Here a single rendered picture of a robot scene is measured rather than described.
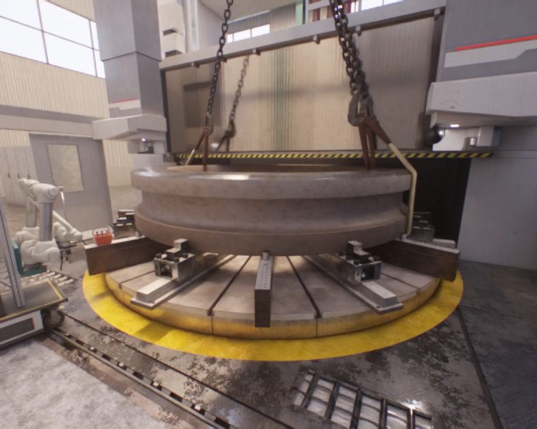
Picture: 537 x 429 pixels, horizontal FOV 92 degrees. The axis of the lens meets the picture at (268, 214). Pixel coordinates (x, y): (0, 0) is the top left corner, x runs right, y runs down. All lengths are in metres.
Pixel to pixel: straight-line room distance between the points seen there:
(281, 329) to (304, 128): 4.19
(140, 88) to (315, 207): 4.78
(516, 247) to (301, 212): 3.98
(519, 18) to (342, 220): 2.79
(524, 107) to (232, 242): 3.26
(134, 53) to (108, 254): 4.31
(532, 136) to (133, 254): 5.47
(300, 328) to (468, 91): 3.02
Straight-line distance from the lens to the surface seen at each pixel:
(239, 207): 3.05
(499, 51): 4.21
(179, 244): 3.21
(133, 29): 6.88
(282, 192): 2.83
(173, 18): 8.33
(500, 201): 5.74
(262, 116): 6.27
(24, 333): 3.69
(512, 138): 4.70
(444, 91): 3.63
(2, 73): 18.11
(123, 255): 4.11
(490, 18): 4.29
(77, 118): 7.05
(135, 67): 6.75
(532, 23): 4.33
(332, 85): 5.79
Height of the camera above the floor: 1.80
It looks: 12 degrees down
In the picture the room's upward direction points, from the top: straight up
